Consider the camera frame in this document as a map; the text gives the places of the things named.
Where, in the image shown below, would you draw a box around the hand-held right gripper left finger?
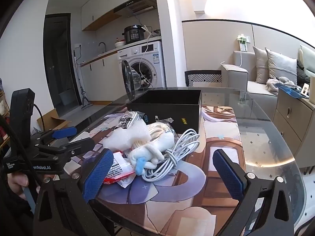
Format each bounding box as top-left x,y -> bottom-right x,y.
33,149 -> 115,236

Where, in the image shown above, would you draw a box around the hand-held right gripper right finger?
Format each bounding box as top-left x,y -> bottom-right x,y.
213,149 -> 296,236

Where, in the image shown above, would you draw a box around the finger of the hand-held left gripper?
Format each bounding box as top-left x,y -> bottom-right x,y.
36,138 -> 95,163
32,126 -> 77,143

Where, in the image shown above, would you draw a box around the white and blue plush toy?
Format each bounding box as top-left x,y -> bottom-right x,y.
128,134 -> 178,175

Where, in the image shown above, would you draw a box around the bag of white shoelaces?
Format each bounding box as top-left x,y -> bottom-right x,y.
148,122 -> 176,144

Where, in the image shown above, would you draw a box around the black storage box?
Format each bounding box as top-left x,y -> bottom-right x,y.
127,89 -> 203,134

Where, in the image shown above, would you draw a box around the person's left hand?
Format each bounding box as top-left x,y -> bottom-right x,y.
7,173 -> 57,201

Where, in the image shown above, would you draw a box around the cardboard box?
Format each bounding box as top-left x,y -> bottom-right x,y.
37,109 -> 72,134

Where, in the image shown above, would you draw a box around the red and white printed packet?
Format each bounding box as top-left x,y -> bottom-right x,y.
103,152 -> 136,188

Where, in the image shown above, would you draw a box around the wooden shoe rack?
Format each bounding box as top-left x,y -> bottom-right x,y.
0,79 -> 11,150

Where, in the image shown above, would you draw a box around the grey bucket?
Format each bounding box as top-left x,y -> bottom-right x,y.
60,90 -> 73,106

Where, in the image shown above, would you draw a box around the flat mop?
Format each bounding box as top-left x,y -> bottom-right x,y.
73,50 -> 93,111

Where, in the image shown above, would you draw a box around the white bubble wrap bag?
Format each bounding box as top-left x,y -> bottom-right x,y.
102,121 -> 152,151

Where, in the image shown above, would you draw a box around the black and white striped packet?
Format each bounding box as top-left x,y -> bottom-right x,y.
115,111 -> 148,130

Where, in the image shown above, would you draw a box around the dark glass door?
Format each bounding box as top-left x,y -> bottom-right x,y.
44,13 -> 83,118

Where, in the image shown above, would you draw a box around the white kitchen counter cabinets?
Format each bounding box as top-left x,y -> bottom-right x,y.
80,47 -> 123,104

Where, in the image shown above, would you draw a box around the beige side cabinet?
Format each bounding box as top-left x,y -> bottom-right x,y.
272,87 -> 315,168

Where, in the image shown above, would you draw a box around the beige sofa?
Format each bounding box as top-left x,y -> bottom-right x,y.
220,50 -> 315,128

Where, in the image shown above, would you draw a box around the black patterned chair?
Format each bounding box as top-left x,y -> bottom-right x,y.
184,70 -> 222,88

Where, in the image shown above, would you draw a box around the grey fur throw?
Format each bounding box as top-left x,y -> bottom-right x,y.
265,77 -> 296,95

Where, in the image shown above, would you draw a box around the white washing machine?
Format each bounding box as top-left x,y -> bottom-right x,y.
117,41 -> 166,101

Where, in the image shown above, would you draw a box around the beige satin cushion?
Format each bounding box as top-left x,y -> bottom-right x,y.
252,46 -> 270,84

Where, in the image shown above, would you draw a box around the black pressure cooker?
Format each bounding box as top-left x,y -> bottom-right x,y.
122,25 -> 146,45

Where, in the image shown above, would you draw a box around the grey satin cushion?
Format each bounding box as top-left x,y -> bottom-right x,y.
265,48 -> 298,85

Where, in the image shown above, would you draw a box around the dark cushion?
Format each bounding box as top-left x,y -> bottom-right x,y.
296,60 -> 311,86

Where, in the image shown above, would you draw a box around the pale cream cushion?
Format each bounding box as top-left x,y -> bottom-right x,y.
299,45 -> 315,79

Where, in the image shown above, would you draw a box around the steel range hood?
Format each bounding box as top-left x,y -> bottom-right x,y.
114,0 -> 158,18

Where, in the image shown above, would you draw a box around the white power cable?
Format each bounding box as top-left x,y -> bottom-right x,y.
136,26 -> 154,89

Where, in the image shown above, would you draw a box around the white wall cabinets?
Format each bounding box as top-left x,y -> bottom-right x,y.
81,0 -> 155,31

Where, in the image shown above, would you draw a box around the white wall power strip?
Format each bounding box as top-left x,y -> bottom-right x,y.
237,34 -> 251,52

